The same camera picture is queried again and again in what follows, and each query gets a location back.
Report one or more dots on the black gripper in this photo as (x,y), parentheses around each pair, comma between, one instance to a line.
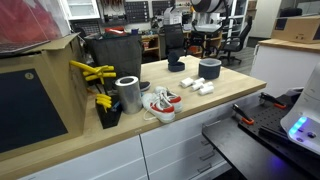
(206,37)

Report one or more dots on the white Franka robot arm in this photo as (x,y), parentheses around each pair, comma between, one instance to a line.
(305,113)

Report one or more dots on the small dark bin white rim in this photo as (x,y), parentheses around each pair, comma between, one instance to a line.
(210,69)

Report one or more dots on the large dark fabric bin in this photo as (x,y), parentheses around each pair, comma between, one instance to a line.
(115,55)

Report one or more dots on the black office chair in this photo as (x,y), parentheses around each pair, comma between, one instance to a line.
(235,41)

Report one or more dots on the black mesh back chair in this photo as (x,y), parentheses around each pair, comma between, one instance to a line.
(174,38)

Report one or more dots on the black open small case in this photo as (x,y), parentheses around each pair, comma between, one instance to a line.
(175,65)

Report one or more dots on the thick white bag roll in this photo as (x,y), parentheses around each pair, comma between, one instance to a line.
(186,82)

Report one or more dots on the white bag roll with print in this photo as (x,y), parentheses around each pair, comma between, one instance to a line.
(196,87)

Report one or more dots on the white shelving unit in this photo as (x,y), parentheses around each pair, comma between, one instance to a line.
(238,18)

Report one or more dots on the white box device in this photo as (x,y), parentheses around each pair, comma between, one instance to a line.
(172,16)

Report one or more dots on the wooden shelf unit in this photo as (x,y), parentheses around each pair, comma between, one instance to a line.
(150,43)

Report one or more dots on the white red sneaker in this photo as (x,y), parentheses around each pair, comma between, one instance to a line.
(159,107)
(172,97)

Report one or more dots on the dark parts drawer organizer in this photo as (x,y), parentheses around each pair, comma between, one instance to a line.
(160,7)
(136,11)

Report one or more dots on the black shoe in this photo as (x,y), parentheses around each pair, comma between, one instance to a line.
(145,86)

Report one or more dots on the blue cup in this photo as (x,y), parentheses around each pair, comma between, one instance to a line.
(134,31)

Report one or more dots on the black orange clamp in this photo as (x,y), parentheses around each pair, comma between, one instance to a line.
(242,114)
(271,100)

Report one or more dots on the white cabinet wooden top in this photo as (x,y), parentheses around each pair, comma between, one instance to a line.
(283,66)

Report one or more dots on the silver metal cylinder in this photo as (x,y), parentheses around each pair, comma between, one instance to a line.
(129,95)

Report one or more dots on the red toolbox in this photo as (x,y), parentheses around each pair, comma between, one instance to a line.
(115,31)

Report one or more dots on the brown shipping carton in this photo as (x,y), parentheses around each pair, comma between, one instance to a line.
(296,29)

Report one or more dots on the white drawer cabinet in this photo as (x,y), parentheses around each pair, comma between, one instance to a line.
(173,143)

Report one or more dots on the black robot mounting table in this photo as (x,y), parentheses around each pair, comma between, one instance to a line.
(246,150)

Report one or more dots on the black tool holder block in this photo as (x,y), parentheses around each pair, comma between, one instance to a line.
(109,117)

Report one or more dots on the large cardboard box black panel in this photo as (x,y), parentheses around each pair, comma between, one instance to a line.
(40,110)

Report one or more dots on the red translucent plastic container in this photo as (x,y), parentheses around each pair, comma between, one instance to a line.
(26,21)

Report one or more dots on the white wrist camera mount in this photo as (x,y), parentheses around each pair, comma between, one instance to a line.
(206,23)

